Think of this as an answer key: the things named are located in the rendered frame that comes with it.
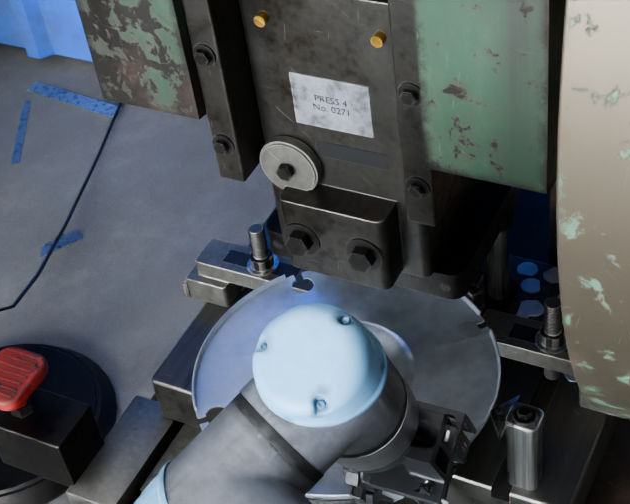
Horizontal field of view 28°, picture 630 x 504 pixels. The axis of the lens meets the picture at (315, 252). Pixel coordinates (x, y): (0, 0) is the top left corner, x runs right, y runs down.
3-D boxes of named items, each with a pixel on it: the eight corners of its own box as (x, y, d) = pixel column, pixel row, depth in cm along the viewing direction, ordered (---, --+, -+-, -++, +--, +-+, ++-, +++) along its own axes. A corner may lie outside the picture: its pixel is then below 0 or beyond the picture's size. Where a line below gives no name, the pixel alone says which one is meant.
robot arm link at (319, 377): (212, 366, 76) (310, 267, 77) (268, 413, 86) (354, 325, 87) (296, 453, 73) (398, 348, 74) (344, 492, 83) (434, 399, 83)
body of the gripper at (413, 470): (451, 522, 96) (420, 490, 86) (349, 492, 100) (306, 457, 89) (479, 428, 99) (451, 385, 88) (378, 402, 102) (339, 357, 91)
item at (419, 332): (428, 233, 131) (427, 227, 130) (555, 434, 110) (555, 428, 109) (162, 319, 126) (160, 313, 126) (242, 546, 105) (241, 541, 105)
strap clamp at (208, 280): (319, 333, 132) (307, 263, 125) (183, 295, 139) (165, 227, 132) (343, 295, 136) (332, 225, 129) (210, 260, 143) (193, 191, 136)
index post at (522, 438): (535, 493, 115) (535, 427, 108) (504, 483, 116) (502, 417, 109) (545, 470, 116) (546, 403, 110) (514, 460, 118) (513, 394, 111)
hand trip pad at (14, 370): (32, 454, 128) (11, 406, 123) (-15, 437, 130) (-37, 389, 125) (70, 404, 132) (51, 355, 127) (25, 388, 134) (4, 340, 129)
